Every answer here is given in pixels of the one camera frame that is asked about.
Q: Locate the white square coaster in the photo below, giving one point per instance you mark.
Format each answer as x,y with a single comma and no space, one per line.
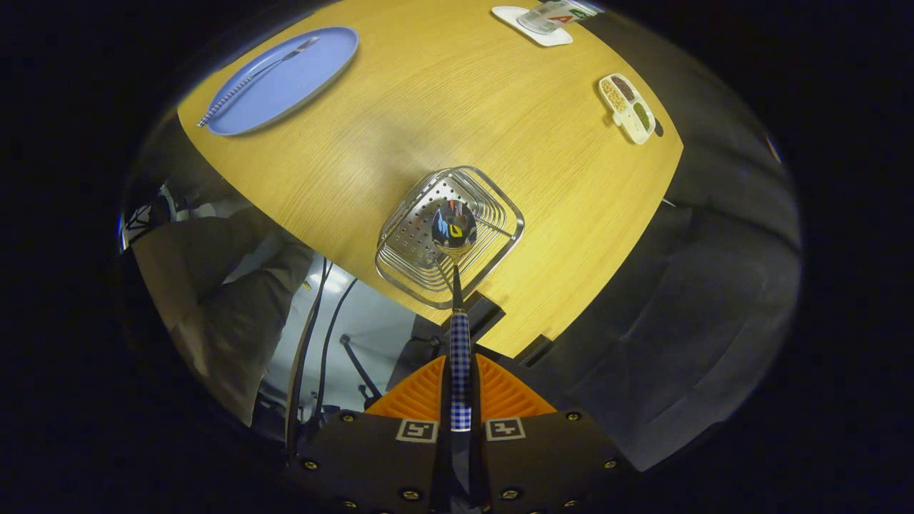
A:
550,37

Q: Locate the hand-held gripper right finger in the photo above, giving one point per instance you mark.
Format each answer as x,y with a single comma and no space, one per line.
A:
475,400

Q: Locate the person's grey trousers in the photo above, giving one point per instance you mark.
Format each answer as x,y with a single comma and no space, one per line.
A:
235,307

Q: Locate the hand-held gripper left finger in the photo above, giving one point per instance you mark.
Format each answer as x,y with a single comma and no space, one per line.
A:
445,400

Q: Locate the black table bracket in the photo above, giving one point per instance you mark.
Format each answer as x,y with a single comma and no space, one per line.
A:
534,350
485,314

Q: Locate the white plastic drink bottle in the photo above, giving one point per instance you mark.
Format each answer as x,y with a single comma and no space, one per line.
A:
557,14

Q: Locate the blue round plate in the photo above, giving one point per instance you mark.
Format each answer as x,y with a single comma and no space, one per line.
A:
300,86

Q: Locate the white divided snack dish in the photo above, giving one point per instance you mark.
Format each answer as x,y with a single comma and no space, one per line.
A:
628,108

